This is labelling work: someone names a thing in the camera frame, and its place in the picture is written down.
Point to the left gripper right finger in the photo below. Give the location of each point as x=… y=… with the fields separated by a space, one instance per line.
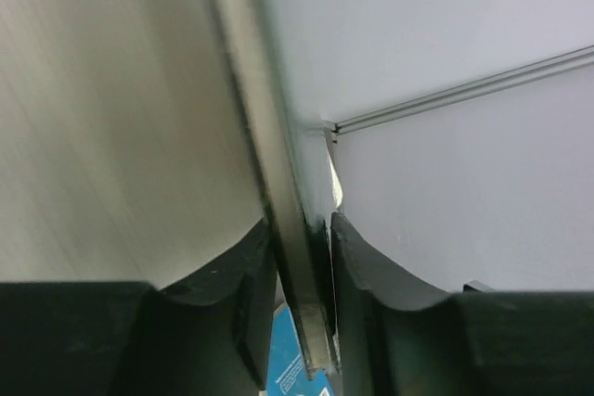
x=400 y=335

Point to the white two-tier shelf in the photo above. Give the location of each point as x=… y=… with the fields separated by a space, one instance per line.
x=122 y=155

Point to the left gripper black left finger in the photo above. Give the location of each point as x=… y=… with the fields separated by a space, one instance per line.
x=208 y=333

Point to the dark green book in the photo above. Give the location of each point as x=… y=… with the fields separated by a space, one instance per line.
x=264 y=56

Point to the blue paperback book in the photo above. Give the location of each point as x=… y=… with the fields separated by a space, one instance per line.
x=286 y=374

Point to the aluminium frame profile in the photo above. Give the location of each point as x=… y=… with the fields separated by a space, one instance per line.
x=505 y=80

